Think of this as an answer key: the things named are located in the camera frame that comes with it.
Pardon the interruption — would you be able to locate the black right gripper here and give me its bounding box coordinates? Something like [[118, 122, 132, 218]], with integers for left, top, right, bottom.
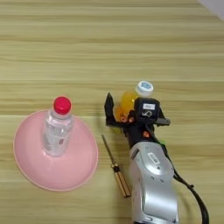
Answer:
[[103, 92, 172, 150]]

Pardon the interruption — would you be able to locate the orange juice bottle white cap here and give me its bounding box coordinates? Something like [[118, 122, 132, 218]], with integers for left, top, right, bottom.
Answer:
[[113, 80, 155, 135]]

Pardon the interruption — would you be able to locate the screwdriver with amber black handle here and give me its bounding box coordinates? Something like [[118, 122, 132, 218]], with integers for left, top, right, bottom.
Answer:
[[101, 134, 132, 199]]

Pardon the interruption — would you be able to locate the clear water bottle red cap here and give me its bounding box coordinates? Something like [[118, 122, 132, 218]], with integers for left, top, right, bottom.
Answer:
[[41, 95, 75, 158]]

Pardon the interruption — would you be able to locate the small black box white label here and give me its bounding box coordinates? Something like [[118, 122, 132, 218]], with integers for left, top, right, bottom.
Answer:
[[134, 97, 161, 125]]

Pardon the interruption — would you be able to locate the pink plastic plate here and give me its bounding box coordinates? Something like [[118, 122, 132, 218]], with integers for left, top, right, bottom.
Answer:
[[12, 108, 99, 193]]

